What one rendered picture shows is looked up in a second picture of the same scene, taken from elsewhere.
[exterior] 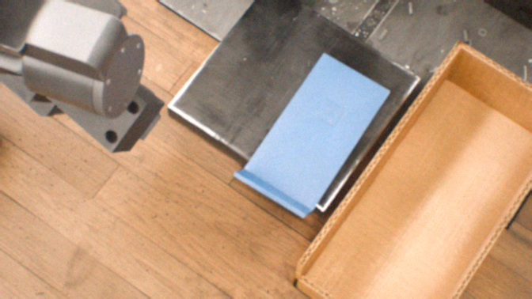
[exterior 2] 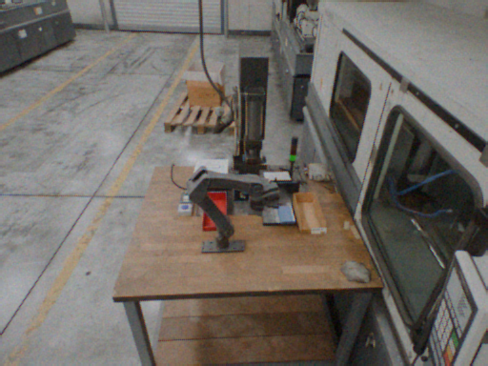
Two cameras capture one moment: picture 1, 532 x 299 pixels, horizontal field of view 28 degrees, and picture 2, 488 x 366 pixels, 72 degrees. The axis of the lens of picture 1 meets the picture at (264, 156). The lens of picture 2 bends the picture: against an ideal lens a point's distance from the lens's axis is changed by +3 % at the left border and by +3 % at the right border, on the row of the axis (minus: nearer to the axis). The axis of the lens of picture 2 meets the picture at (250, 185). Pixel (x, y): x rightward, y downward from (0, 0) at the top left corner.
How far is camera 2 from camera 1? 1.08 m
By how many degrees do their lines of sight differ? 38
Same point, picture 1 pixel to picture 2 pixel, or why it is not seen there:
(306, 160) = (288, 217)
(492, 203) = (314, 212)
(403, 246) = (309, 221)
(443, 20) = (285, 197)
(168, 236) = (278, 238)
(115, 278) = (277, 246)
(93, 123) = (274, 204)
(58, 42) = (271, 187)
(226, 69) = (266, 214)
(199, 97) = (266, 219)
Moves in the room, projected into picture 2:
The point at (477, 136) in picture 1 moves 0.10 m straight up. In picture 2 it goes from (303, 206) to (306, 191)
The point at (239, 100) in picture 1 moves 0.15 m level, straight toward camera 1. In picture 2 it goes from (272, 216) to (291, 233)
